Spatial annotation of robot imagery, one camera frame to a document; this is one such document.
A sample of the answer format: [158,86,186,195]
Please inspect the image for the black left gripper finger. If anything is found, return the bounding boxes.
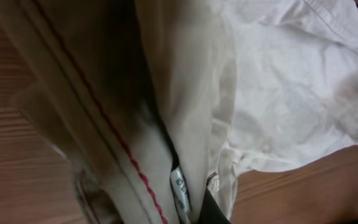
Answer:
[198,189,231,224]

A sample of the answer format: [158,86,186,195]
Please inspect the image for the beige khaki shorts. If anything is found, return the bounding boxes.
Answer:
[0,0,358,224]

